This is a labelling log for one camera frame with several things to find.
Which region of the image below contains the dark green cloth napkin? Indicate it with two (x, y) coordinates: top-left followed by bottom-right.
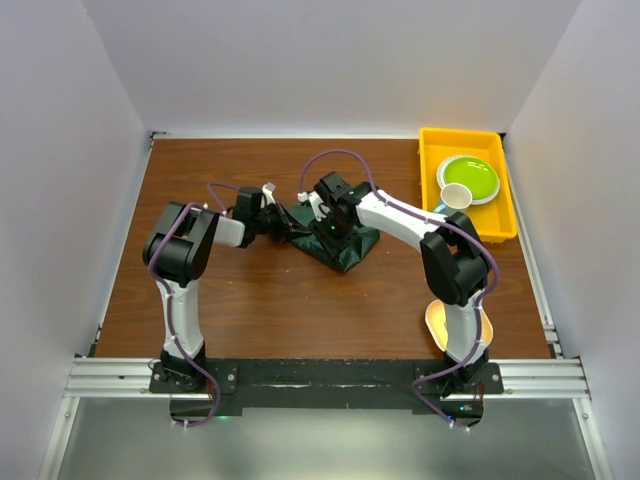
(290, 203), (380, 273)

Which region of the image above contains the green plate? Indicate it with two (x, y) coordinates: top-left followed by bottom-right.
(436, 155), (501, 205)

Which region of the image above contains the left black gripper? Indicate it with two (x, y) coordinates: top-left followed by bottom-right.
(252, 200), (310, 245)

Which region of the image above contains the yellow plastic bin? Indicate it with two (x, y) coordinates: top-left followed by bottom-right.
(419, 127), (518, 243)

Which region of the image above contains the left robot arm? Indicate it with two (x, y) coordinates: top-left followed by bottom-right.
(142, 183), (309, 392)

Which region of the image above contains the aluminium frame rail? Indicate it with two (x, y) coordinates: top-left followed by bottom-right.
(43, 138), (611, 479)

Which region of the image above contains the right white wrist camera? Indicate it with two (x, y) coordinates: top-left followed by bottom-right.
(297, 191), (326, 221)

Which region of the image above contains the cream square bowl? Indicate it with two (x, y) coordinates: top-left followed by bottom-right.
(425, 300), (494, 352)

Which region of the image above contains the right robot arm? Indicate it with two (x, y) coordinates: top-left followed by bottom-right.
(298, 172), (498, 393)

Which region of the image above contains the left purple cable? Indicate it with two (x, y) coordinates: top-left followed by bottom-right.
(148, 180), (222, 429)

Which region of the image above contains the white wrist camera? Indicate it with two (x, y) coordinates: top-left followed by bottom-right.
(297, 191), (326, 221)
(261, 182), (276, 207)

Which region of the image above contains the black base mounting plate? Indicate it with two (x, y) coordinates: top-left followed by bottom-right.
(149, 357), (501, 417)

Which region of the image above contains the white blue mug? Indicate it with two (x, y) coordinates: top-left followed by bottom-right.
(433, 183), (473, 216)

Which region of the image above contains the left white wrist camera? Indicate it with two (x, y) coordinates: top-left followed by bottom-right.
(261, 182), (276, 207)

